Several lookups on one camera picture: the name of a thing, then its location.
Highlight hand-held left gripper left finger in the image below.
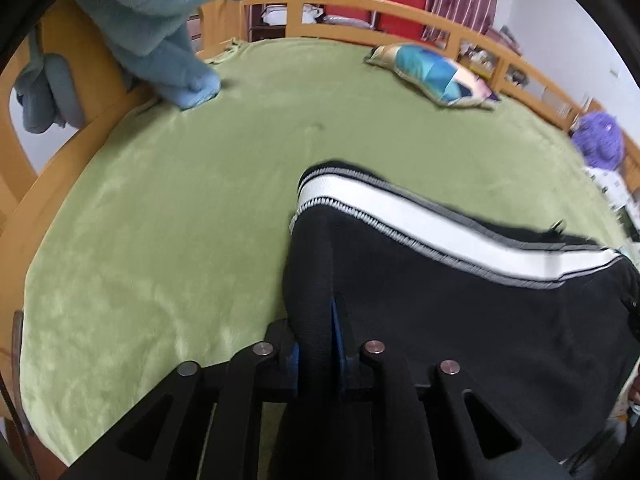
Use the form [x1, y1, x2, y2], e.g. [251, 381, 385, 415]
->
[60, 317, 303, 480]

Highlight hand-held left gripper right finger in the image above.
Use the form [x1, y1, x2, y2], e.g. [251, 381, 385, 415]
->
[330, 295, 576, 480]

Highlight black pants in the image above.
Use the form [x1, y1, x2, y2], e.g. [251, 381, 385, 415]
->
[267, 160, 640, 480]

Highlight green fleece blanket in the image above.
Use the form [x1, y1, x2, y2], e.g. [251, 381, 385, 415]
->
[17, 37, 640, 480]

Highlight colourful geometric pillow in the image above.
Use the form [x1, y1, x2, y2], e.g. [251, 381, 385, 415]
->
[365, 42, 501, 110]

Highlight pile of boxes and papers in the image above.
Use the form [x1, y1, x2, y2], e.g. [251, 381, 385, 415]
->
[457, 25, 526, 83]

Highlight white floral pillow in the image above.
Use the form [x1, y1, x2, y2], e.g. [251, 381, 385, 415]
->
[582, 165, 640, 241]

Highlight red chair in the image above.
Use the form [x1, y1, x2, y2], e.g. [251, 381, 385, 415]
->
[322, 0, 373, 23]
[377, 0, 428, 36]

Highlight purple plush toy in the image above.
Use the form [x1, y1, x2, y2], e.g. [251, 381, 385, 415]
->
[570, 111, 626, 168]

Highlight blue plush toy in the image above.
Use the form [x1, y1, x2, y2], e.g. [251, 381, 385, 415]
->
[65, 0, 263, 111]

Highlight grey-blue hanging pouch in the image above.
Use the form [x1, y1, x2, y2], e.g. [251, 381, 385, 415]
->
[12, 35, 86, 135]

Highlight wooden bed frame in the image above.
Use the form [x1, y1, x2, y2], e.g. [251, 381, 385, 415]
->
[0, 0, 640, 421]

